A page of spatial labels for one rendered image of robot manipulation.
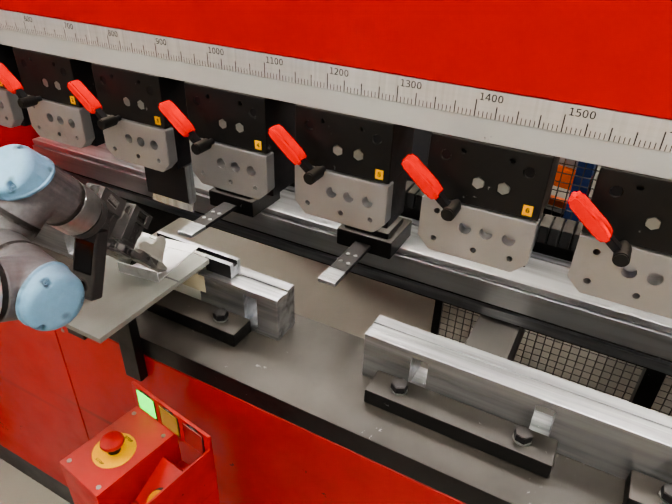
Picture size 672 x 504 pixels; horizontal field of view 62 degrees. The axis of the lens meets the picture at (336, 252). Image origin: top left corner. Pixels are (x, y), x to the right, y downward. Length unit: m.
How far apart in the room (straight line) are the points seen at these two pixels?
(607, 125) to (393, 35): 0.26
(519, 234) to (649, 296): 0.16
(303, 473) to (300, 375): 0.18
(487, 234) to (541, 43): 0.25
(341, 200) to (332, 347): 0.34
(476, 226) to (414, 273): 0.43
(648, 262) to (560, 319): 0.42
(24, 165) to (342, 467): 0.66
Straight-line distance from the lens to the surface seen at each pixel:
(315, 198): 0.84
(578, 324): 1.13
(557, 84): 0.68
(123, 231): 0.95
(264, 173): 0.88
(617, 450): 0.94
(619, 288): 0.76
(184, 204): 1.09
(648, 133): 0.68
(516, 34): 0.68
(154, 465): 1.09
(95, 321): 0.98
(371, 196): 0.79
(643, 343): 1.13
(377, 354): 0.96
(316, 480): 1.07
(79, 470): 1.07
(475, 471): 0.91
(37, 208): 0.82
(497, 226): 0.74
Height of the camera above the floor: 1.59
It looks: 32 degrees down
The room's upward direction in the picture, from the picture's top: 2 degrees clockwise
